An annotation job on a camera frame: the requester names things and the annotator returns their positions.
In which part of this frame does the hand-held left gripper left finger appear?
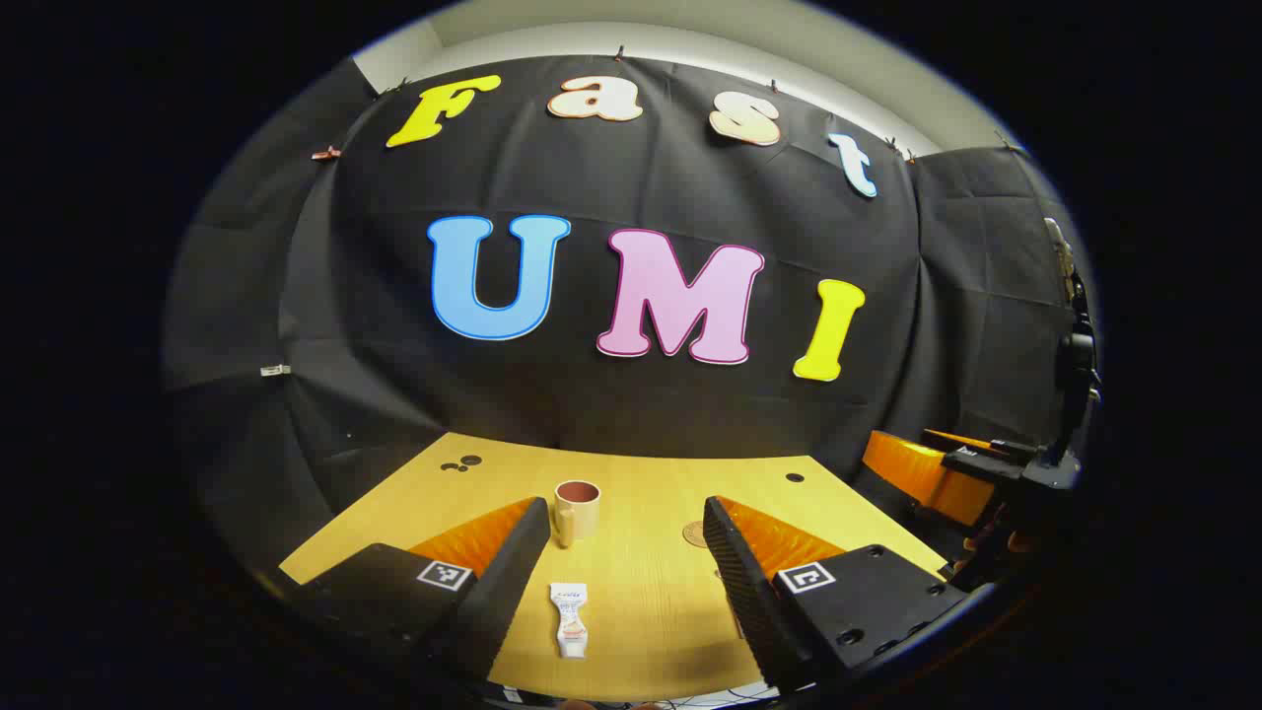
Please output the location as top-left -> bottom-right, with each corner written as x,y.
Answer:
286,496 -> 551,681

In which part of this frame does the wooden desktop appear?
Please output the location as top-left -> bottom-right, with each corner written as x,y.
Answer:
279,432 -> 947,703

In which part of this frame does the white toothpaste tube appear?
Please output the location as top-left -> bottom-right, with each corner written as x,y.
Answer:
550,582 -> 590,659

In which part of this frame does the beige cup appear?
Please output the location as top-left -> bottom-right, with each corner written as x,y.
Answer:
553,480 -> 601,548

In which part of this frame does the black backdrop cloth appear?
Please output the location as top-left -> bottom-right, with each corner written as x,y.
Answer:
163,54 -> 1095,593

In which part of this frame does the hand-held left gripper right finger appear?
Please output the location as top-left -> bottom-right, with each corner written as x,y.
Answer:
702,496 -> 972,691

